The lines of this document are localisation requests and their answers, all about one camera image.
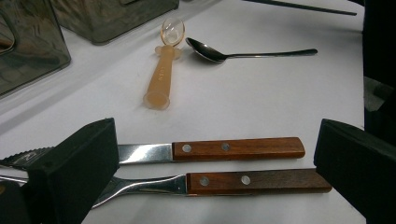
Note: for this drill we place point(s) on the dark wooden chopstick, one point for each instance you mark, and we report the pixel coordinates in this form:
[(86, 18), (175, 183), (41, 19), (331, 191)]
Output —
[(311, 7)]

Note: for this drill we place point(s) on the smoky transparent plastic bin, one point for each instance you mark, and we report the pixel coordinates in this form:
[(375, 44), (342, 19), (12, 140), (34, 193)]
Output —
[(37, 62), (109, 18)]

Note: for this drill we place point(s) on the translucent orange baby spoon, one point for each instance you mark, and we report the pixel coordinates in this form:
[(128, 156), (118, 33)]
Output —
[(160, 77)]

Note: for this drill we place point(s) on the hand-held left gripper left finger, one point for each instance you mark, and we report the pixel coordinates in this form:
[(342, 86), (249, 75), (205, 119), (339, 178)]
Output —
[(68, 174)]

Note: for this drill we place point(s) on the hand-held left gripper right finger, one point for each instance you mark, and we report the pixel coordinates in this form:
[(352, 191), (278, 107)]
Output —
[(361, 168)]

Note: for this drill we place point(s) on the long steel spoon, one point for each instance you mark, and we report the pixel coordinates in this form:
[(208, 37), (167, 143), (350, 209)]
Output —
[(205, 51)]

